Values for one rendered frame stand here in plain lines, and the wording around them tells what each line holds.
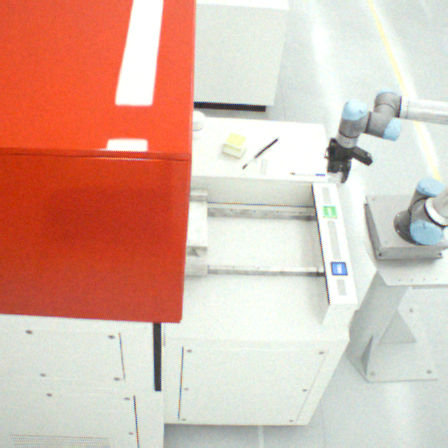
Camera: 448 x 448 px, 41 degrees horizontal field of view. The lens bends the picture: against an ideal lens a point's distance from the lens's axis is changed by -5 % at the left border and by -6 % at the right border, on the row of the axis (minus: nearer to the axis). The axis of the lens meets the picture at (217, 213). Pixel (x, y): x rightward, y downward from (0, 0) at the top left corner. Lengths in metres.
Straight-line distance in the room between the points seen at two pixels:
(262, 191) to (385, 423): 1.25
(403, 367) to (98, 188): 2.19
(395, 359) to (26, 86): 2.33
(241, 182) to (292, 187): 0.20
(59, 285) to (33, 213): 0.26
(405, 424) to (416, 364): 0.32
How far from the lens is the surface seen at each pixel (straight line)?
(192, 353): 2.16
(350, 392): 3.01
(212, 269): 2.21
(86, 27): 1.54
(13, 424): 2.34
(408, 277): 2.39
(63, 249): 1.41
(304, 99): 4.41
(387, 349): 3.17
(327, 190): 2.39
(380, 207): 2.50
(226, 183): 2.37
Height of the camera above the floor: 2.61
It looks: 48 degrees down
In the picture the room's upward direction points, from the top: 6 degrees clockwise
